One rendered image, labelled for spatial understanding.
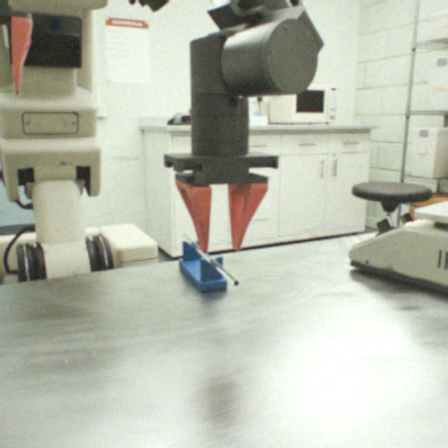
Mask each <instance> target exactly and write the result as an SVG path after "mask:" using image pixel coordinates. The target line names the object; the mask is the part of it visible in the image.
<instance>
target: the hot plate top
mask: <svg viewBox="0 0 448 448"><path fill-rule="evenodd" d="M415 217H416V218H418V219H422V220H428V221H434V222H440V223H446V224H448V202H444V203H440V204H436V205H432V206H429V207H425V208H421V209H417V210H416V211H415Z"/></svg>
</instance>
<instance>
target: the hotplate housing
mask: <svg viewBox="0 0 448 448"><path fill-rule="evenodd" d="M348 258H349V259H350V260H351V261H350V263H349V266H351V267H354V268H358V269H362V270H365V271H369V272H373V273H376V274H380V275H383V276H387V277H391V278H394V279H398V280H401V281H406V282H410V283H413V284H417V285H421V286H424V287H428V288H431V289H435V290H439V291H442V292H446V293H448V224H446V223H440V222H434V221H428V220H422V221H419V222H416V223H412V224H409V225H405V226H401V227H399V228H396V229H394V230H391V231H389V232H386V233H384V234H381V235H378V236H376V237H373V238H371V239H368V240H366V241H363V242H361V243H358V244H355V245H353V246H352V248H351V250H349V252H348Z"/></svg>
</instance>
